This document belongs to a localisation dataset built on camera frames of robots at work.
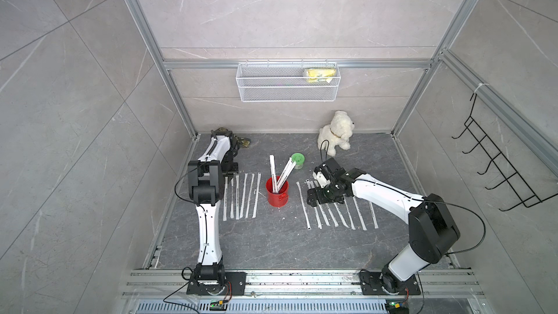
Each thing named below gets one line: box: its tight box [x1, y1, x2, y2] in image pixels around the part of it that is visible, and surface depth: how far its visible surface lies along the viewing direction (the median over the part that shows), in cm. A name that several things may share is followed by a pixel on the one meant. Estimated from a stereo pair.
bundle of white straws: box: [269, 154, 297, 194], surface depth 90 cm
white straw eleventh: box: [239, 172, 248, 219], surface depth 95 cm
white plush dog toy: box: [316, 110, 356, 157], surface depth 103 cm
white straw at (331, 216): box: [325, 202, 339, 228], surface depth 90 cm
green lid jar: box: [290, 152, 306, 171], surface depth 106 cm
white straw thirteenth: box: [230, 177, 234, 219], surface depth 95 cm
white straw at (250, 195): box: [244, 172, 256, 219], surface depth 97 cm
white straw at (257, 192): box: [252, 172, 262, 219], surface depth 97 cm
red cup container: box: [265, 175, 290, 208], surface depth 91 cm
